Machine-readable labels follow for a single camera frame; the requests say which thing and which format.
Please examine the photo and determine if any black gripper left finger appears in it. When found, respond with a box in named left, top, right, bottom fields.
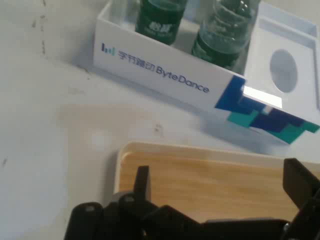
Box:
left=63, top=165, right=203, bottom=240

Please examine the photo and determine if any clear water bottle green label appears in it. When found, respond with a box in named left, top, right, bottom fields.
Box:
left=134, top=0, right=188, bottom=46
left=191, top=0, right=258, bottom=72

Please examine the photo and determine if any white blue cardboard box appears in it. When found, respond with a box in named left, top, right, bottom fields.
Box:
left=92, top=0, right=320, bottom=146

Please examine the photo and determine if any wooden tray cream rim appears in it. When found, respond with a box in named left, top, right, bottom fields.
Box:
left=112, top=141, right=320, bottom=223

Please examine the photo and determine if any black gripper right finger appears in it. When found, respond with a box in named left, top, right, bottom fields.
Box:
left=282, top=157, right=320, bottom=240

